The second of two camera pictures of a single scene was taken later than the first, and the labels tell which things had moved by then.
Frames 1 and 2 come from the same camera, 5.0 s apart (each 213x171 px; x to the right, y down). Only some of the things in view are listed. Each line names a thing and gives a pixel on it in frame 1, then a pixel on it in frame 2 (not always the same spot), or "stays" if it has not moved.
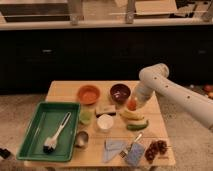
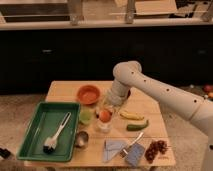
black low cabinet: x=30 y=59 stays
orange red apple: x=132 y=104 -> x=105 y=116
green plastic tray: x=47 y=120 stays
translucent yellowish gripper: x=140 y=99 -> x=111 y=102
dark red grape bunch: x=155 y=148 stays
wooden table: x=112 y=132 stays
